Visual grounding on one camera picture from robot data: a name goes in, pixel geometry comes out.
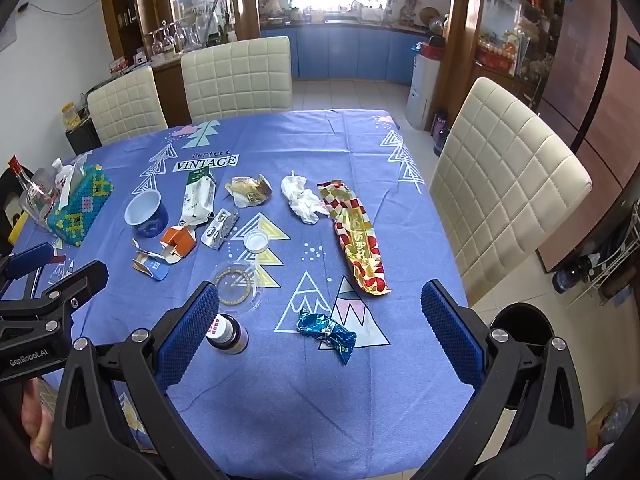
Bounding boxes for blue printed tablecloth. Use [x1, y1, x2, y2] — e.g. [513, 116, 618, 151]
[15, 107, 471, 480]

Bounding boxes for blue kitchen cabinets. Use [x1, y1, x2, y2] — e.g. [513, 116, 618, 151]
[260, 22, 431, 86]

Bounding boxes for beaded tissue box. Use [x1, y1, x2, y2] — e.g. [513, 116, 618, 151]
[46, 162, 115, 248]

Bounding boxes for white tissue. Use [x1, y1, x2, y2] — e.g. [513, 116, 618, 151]
[280, 172, 331, 226]

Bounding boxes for white pouch with red print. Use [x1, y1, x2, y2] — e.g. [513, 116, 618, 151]
[50, 158, 77, 197]

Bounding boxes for wooden display cabinet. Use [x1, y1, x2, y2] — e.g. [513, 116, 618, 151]
[440, 0, 576, 116]

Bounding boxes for wooden glass-door cabinet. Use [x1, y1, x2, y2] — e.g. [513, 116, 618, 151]
[97, 0, 261, 126]

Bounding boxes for red and gold long wrapper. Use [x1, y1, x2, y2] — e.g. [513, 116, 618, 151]
[317, 180, 393, 298]

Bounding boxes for beige wrapper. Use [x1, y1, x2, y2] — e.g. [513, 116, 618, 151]
[224, 174, 273, 208]

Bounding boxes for torn blue and white carton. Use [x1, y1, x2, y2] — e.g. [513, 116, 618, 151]
[131, 239, 171, 281]

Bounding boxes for blue paper cup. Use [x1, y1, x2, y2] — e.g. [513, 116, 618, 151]
[124, 189, 169, 239]

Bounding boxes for orange carton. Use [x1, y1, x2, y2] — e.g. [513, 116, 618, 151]
[160, 225, 197, 264]

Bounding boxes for silver blister pack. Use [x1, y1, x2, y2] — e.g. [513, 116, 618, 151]
[201, 208, 240, 249]

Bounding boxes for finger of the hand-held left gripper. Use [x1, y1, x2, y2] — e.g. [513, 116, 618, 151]
[0, 260, 110, 320]
[0, 242, 67, 303]

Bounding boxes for black side table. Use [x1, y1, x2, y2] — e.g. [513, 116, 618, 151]
[65, 117, 103, 156]

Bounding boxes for small brown bottle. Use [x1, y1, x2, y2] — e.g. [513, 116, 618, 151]
[206, 314, 249, 356]

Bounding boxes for white water dispenser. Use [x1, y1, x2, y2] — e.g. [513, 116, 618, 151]
[405, 42, 443, 131]

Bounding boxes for row of wine glasses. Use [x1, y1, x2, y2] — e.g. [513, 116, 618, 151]
[145, 20, 201, 56]

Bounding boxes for person's left hand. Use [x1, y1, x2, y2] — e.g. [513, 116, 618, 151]
[20, 377, 54, 468]

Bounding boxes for copper refrigerator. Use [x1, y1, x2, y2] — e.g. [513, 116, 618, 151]
[537, 0, 640, 271]

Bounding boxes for green and white wrapper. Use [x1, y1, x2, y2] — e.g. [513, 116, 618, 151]
[179, 167, 217, 228]

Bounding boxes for blue foil wrapper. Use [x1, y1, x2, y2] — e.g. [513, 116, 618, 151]
[295, 311, 357, 366]

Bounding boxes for clear plastic lid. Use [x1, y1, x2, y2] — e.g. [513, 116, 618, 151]
[211, 261, 266, 316]

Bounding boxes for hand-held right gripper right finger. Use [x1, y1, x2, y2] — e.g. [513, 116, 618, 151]
[420, 279, 588, 480]

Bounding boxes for cream quilted chair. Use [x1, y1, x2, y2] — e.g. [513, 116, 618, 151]
[87, 66, 169, 147]
[180, 36, 293, 124]
[429, 76, 593, 307]

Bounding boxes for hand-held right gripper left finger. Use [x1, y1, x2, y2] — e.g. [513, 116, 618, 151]
[52, 280, 221, 480]

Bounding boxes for black trash bin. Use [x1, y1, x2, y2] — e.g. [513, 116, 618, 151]
[487, 302, 558, 361]

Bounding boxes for glass bottle with red cap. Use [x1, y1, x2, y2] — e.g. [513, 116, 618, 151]
[7, 156, 58, 232]

